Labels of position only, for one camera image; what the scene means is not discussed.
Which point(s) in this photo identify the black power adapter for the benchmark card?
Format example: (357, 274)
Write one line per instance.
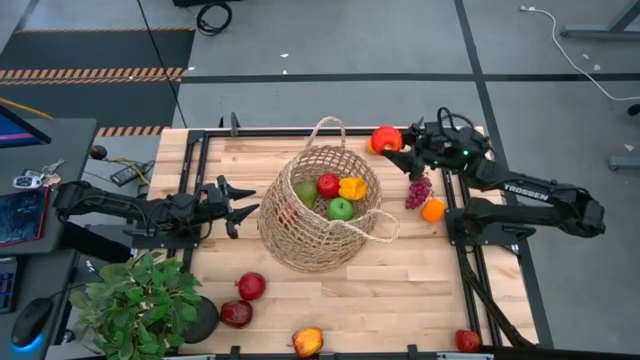
(126, 175)

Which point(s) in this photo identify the grey desk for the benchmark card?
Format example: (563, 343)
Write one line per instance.
(70, 150)

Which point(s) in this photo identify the grey metal foot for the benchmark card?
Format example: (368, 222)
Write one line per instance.
(625, 163)

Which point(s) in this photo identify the green leafy plant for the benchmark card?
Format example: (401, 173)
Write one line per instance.
(140, 300)

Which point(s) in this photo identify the computer monitor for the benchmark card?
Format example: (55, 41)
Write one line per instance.
(15, 132)

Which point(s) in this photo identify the red pomegranate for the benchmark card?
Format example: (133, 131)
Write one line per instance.
(251, 286)

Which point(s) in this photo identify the hazard striped black floor mat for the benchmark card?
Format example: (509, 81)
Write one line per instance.
(100, 50)

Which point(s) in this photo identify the black plant pot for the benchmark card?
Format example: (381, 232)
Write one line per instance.
(205, 320)

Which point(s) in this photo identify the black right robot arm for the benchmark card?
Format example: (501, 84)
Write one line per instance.
(530, 192)

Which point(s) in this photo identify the black caster wheel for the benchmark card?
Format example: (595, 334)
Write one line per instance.
(635, 109)

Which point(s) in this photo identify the crimson red apple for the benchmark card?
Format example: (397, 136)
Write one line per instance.
(328, 186)

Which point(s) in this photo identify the bright green apple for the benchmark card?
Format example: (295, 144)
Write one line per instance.
(341, 210)

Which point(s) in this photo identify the red and yellow apple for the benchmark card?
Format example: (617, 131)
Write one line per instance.
(307, 342)

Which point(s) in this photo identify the small red fruit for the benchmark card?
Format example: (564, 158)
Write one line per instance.
(287, 214)

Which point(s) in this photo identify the red-cased tablet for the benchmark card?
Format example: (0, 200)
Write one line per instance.
(22, 215)

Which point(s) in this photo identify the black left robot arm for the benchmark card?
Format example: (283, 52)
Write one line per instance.
(100, 205)

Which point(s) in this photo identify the olive green pear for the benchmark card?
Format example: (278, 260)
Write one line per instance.
(306, 194)

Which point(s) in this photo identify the black computer mouse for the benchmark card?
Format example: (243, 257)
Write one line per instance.
(31, 320)

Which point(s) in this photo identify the grey desk leg frame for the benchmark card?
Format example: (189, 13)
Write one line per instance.
(590, 33)

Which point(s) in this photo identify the orange fruit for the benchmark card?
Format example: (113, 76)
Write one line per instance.
(433, 210)

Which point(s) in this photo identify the small red apple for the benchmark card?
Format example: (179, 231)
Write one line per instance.
(467, 341)

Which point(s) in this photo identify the black equipment base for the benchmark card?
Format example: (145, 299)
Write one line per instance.
(200, 2)

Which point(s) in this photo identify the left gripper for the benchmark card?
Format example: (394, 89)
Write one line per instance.
(212, 202)

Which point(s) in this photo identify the black table clamp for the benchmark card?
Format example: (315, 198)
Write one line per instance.
(233, 125)
(235, 353)
(413, 352)
(420, 122)

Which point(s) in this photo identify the purple grape bunch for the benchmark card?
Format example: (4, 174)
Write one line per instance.
(419, 192)

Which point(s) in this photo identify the dark maroon apple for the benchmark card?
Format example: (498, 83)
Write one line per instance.
(236, 314)

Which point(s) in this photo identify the bright orange-red apple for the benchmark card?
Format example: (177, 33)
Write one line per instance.
(386, 139)

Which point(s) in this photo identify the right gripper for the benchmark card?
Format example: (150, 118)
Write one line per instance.
(437, 147)

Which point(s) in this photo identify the black keyboard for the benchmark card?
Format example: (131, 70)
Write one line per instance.
(7, 285)

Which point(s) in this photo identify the key bunch with fob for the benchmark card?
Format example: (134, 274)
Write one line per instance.
(25, 181)

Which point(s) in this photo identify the black round knob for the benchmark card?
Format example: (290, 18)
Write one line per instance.
(98, 152)

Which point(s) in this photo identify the yellow bell pepper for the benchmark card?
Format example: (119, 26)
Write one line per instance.
(353, 189)

